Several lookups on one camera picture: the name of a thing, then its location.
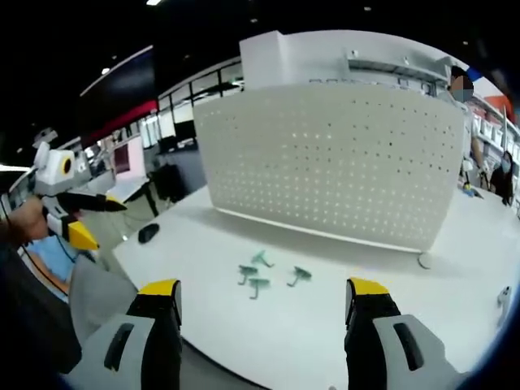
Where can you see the white perforated mounting plate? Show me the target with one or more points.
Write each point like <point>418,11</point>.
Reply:
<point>329,166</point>

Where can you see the person's blue shirt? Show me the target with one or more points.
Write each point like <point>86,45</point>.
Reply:
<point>50,260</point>

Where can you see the shelf with white bins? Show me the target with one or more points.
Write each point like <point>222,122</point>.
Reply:
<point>497,126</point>

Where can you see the person's dark sleeve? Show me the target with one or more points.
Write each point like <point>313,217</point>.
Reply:
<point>28,317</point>

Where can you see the black computer mouse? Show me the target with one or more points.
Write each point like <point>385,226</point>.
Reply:
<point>148,232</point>

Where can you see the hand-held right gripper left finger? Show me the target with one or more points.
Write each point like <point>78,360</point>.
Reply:
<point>134,341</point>

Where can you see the pink panel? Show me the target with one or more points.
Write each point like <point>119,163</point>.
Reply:
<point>126,159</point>

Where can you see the person's left hand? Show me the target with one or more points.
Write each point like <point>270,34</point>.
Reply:
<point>26,221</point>

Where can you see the small white device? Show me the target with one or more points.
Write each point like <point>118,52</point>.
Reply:
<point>505,296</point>

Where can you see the white round disc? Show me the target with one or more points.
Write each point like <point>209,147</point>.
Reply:
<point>426,261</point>

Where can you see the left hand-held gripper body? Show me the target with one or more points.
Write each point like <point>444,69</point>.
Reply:
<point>53,170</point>

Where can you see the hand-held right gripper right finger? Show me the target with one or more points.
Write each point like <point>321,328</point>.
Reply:
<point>390,345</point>

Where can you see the green hook assembly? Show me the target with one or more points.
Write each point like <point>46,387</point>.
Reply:
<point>259,284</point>
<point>301,274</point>
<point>260,258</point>
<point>248,270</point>

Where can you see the black office chair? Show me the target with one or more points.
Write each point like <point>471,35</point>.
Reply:
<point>168,183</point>

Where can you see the white office desk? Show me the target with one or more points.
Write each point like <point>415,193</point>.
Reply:
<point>130,187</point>

